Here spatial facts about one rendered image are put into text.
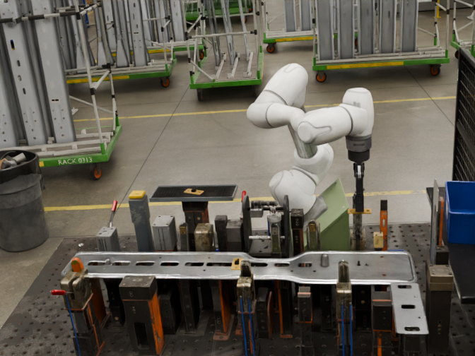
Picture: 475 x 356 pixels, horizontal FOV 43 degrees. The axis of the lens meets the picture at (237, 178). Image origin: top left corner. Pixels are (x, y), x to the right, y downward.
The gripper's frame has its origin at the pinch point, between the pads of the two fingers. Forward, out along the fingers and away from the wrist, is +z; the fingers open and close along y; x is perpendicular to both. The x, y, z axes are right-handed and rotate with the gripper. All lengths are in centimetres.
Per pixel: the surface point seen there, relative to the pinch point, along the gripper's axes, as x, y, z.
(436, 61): 125, -675, 105
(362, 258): 1.2, -4.9, 26.5
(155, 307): -77, 18, 35
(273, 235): -33.6, -12.7, 20.7
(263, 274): -36.0, 7.3, 26.3
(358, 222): 0.0, -14.5, 15.9
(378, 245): 7.3, -10.8, 24.3
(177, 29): -307, -919, 74
